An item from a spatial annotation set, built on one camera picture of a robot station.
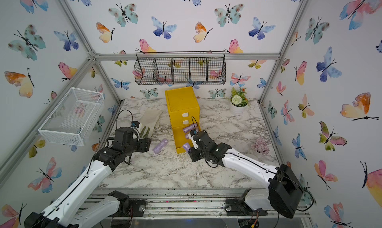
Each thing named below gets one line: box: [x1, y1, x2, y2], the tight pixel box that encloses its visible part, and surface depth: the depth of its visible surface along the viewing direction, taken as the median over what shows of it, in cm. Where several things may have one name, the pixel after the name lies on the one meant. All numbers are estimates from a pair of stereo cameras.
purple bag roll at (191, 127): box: [183, 123, 198, 134], surface depth 103 cm
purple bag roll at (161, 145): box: [153, 138, 170, 154], surface depth 97 cm
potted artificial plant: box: [229, 86, 249, 115], surface depth 106 cm
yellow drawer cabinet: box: [164, 86, 201, 154], surface depth 95 cm
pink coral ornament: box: [252, 137, 270, 156], surface depth 87 cm
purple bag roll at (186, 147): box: [183, 142, 191, 153], surface depth 82 cm
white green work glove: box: [139, 107, 164, 139], surface depth 113 cm
